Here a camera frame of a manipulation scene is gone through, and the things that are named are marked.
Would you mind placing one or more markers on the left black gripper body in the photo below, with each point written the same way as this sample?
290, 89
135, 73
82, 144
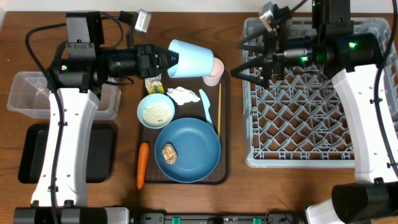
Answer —
143, 66

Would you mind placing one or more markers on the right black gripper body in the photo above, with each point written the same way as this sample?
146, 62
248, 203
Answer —
276, 60

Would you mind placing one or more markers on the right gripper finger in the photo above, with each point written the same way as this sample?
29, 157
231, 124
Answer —
243, 44
239, 72

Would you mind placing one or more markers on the pink cup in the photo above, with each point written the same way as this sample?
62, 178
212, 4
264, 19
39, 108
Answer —
215, 76

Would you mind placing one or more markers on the light blue cup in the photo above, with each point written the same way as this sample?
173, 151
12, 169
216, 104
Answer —
193, 60

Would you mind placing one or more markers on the foil snack wrapper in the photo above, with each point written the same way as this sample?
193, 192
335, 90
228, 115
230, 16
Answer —
154, 85

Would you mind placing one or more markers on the white tissue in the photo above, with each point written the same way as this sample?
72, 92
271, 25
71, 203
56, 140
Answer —
181, 95

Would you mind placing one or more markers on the dark blue plate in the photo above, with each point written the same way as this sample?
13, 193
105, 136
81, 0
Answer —
197, 146

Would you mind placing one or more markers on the orange carrot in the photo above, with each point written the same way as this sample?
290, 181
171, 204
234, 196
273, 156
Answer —
142, 164

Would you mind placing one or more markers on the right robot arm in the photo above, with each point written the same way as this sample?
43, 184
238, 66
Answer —
355, 64

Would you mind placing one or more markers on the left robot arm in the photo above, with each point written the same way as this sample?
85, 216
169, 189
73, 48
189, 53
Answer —
81, 66

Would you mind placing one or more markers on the grey plastic dishwasher rack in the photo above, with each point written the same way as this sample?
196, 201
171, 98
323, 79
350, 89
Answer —
299, 122

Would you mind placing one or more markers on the wooden chopstick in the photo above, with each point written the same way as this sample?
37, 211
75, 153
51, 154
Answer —
219, 113

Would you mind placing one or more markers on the light blue plastic knife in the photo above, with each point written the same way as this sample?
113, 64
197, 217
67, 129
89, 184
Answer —
206, 106

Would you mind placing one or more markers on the light blue bowl with rice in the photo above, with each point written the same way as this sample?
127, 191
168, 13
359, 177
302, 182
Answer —
155, 111

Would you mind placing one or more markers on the brown serving tray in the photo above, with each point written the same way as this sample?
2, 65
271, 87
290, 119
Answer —
194, 110

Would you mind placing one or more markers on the brown food scrap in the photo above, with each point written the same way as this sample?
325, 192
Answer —
169, 153

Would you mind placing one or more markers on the black tray bin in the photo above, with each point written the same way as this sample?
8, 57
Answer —
100, 153

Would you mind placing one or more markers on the clear plastic bin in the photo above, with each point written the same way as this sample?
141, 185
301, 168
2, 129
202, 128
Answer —
29, 95

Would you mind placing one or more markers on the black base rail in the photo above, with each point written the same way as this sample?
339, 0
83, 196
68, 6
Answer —
268, 218

